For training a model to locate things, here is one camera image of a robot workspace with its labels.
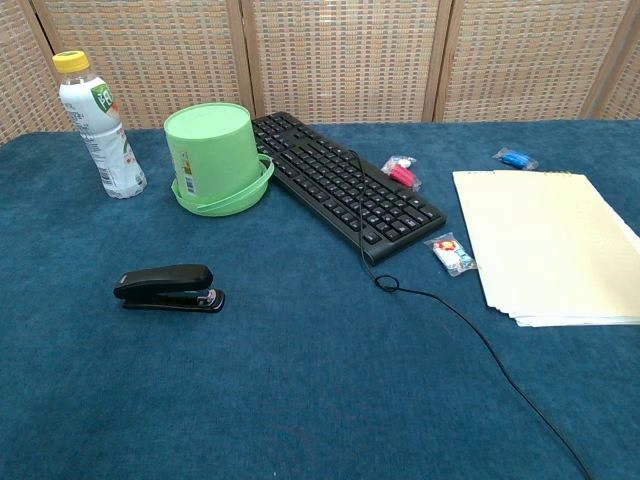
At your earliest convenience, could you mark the black stapler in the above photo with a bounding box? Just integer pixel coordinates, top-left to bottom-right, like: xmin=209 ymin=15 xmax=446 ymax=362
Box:
xmin=112 ymin=263 xmax=226 ymax=315

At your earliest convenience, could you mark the black computer keyboard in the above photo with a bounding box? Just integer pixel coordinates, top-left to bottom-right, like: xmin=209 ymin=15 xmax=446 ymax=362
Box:
xmin=251 ymin=110 xmax=448 ymax=266

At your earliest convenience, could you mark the white and red wrapped packet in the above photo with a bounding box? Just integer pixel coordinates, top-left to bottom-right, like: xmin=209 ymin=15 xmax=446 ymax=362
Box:
xmin=423 ymin=231 xmax=479 ymax=279

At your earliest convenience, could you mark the green plastic bucket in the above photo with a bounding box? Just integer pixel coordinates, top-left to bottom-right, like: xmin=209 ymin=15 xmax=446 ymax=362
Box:
xmin=163 ymin=102 xmax=276 ymax=219

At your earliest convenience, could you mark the blue tablecloth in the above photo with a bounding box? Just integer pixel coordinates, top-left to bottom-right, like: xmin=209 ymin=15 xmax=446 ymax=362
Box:
xmin=0 ymin=118 xmax=640 ymax=480

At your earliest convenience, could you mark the woven folding screen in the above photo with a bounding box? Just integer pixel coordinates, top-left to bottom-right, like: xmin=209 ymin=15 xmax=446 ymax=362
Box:
xmin=0 ymin=0 xmax=640 ymax=146

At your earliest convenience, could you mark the blue wrapped packet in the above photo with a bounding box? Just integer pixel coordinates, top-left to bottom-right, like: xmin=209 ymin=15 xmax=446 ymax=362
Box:
xmin=492 ymin=146 xmax=540 ymax=171

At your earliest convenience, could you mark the cream paper stack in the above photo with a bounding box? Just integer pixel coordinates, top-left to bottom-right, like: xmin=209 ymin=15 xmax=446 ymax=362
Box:
xmin=452 ymin=169 xmax=640 ymax=329

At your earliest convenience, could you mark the white bottle with yellow cap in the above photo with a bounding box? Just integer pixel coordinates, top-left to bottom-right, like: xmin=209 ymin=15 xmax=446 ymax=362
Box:
xmin=52 ymin=50 xmax=149 ymax=200

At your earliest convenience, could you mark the black keyboard cable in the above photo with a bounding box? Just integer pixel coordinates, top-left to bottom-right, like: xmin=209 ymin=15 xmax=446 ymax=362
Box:
xmin=346 ymin=148 xmax=596 ymax=480

